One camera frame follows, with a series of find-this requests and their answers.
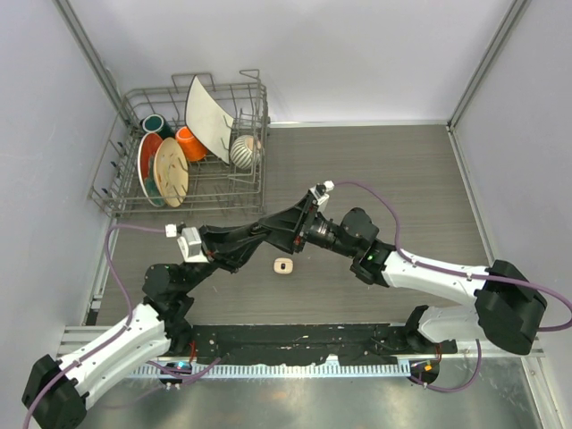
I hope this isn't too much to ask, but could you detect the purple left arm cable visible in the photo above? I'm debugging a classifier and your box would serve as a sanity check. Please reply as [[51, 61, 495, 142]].
[[21, 223, 223, 429]]

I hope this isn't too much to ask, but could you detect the red green round plate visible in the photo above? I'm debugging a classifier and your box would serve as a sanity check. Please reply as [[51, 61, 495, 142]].
[[137, 132, 165, 207]]

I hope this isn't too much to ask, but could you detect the white square plate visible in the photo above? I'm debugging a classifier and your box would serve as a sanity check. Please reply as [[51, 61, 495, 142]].
[[185, 75, 234, 164]]

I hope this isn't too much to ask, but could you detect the grey wire dish rack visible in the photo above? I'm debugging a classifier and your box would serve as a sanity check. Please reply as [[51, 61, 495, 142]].
[[88, 70, 270, 218]]

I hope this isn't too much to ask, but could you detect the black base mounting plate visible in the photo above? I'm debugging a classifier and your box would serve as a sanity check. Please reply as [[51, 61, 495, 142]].
[[170, 324, 458, 366]]

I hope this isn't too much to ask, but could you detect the orange mug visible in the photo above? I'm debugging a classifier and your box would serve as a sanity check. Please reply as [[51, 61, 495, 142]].
[[175, 127, 208, 162]]

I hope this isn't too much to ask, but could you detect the beige earbud charging case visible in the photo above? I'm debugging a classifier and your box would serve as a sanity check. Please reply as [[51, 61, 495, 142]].
[[273, 257, 294, 275]]

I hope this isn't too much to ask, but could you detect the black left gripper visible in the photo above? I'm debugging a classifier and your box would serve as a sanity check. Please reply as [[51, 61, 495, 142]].
[[180, 223, 265, 294]]

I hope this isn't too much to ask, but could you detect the white slotted cable duct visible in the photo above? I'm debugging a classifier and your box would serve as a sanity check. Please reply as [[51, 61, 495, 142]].
[[126, 359, 410, 380]]

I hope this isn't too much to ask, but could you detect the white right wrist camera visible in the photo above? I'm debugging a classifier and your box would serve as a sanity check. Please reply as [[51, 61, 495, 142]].
[[310, 181, 335, 212]]

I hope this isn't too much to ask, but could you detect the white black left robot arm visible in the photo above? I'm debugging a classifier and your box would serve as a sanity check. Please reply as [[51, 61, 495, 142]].
[[22, 224, 269, 428]]

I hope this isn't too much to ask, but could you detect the aluminium frame rail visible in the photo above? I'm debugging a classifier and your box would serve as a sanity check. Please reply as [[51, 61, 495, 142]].
[[55, 326, 523, 358]]

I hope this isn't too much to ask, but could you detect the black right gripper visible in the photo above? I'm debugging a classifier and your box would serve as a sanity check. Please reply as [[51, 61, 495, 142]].
[[258, 194, 358, 259]]

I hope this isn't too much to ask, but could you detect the beige speckled round plate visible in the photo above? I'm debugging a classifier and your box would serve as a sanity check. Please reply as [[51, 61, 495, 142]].
[[153, 138, 189, 208]]

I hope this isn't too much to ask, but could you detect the dark green mug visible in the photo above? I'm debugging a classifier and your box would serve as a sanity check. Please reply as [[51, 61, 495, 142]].
[[140, 114, 175, 139]]

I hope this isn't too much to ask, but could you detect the striped black white cup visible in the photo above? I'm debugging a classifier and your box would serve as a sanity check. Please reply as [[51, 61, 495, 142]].
[[230, 135, 262, 170]]

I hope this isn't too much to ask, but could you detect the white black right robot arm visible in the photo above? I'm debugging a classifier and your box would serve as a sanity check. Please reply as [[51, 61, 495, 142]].
[[253, 182, 547, 356]]

